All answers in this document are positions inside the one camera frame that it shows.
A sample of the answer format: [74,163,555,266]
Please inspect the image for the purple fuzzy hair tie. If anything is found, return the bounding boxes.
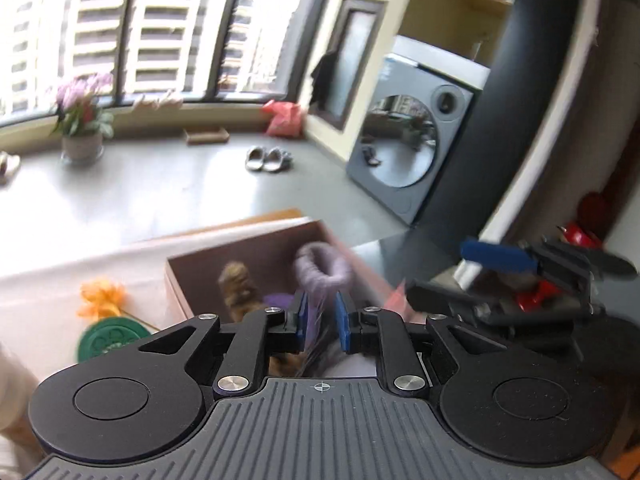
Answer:
[292,241,353,311]

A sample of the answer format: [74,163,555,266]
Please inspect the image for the potted pink flowers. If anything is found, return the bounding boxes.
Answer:
[50,74,116,163]

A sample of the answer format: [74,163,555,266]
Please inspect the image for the beige slippers pair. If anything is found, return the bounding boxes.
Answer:
[132,91,184,111]

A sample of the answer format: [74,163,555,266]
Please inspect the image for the orange artificial flower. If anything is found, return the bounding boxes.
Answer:
[77,277,157,333]

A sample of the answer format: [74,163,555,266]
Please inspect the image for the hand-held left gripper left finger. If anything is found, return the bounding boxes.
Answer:
[137,291,307,395]

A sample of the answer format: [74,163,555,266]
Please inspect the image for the wooden tray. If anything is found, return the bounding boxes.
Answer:
[182,127,231,146]

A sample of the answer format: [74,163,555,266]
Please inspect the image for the dark hanging cloth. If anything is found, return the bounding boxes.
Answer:
[310,52,342,109]

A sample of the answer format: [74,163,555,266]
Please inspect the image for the purple pink sponge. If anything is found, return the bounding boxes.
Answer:
[261,291,323,346]

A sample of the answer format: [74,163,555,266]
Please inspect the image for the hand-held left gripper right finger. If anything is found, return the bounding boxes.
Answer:
[334,291,506,395]

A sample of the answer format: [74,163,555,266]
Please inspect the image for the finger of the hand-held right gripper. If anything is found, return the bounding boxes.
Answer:
[406,279,483,315]
[460,237,541,275]

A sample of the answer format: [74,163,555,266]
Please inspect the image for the brown fur tail keychain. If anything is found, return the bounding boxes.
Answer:
[217,260,301,378]

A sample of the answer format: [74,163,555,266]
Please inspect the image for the red ornament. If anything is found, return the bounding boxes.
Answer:
[564,193,612,249]

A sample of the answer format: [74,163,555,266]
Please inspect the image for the pink cardboard box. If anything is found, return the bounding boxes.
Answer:
[165,217,416,342]

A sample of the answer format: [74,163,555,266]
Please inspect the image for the grey washing machine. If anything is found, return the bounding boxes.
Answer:
[346,52,476,226]

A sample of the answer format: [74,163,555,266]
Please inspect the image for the red plastic bag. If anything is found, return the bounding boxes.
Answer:
[261,100,304,138]

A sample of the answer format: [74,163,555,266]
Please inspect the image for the dark framed door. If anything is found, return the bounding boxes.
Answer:
[307,0,388,131]

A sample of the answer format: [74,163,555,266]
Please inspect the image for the green lid jar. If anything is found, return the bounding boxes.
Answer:
[77,321,153,364]

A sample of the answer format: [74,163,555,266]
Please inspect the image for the black window frame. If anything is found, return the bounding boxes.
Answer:
[0,0,321,128]

